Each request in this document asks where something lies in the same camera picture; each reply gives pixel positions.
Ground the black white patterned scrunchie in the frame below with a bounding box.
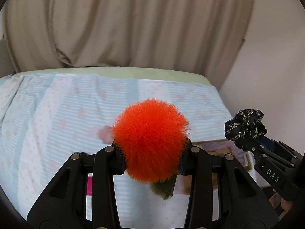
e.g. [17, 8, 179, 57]
[224, 109, 267, 152]

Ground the orange fluffy pompom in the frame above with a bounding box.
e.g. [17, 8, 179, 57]
[112, 99, 189, 200]

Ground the person's right hand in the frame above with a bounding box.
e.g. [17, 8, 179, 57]
[269, 189, 293, 219]

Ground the cardboard box pink lining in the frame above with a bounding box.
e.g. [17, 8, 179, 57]
[174, 139, 254, 195]

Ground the light blue patterned blanket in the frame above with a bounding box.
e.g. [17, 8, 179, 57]
[0, 72, 259, 229]

